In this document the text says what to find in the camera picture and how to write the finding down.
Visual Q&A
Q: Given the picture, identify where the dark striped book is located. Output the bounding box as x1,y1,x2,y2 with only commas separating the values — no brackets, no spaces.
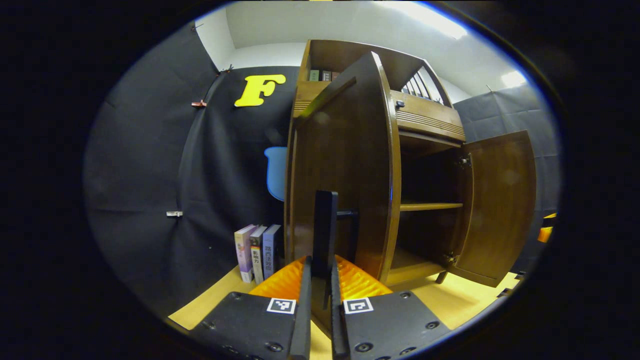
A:
249,225,269,285

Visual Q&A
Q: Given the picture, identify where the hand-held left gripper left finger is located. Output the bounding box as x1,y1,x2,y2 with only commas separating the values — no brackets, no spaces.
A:
191,255,313,360

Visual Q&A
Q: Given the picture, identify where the wooden inner cabinet shelf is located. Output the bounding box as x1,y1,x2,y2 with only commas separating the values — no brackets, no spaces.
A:
399,201,464,212

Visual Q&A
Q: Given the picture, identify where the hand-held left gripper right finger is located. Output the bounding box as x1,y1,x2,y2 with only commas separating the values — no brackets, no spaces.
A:
330,254,453,360

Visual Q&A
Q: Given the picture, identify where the wooden double-door shoe cabinet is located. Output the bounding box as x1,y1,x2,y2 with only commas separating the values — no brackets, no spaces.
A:
284,39,537,290

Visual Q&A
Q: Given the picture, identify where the blue grey book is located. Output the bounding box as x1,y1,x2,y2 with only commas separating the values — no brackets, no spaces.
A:
262,224,282,280

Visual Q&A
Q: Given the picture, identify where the small ceiling light panel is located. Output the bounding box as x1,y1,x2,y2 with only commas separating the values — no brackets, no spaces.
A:
501,70,528,89

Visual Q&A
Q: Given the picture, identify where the black cabinet door handle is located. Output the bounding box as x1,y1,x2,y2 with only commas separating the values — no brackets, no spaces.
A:
312,190,360,311

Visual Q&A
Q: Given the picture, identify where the wooden cabinet drawer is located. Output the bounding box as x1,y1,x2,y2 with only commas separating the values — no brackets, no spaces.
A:
292,80,467,143

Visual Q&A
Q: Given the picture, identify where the wooden shoe cabinet door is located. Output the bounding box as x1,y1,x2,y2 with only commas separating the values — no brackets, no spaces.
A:
286,51,402,286
446,130,537,288

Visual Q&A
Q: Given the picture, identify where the black backdrop cloth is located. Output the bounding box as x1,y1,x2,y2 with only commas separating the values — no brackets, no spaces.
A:
82,22,561,318

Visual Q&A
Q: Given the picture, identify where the purple book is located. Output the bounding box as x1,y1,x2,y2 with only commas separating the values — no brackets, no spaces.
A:
234,224,258,284

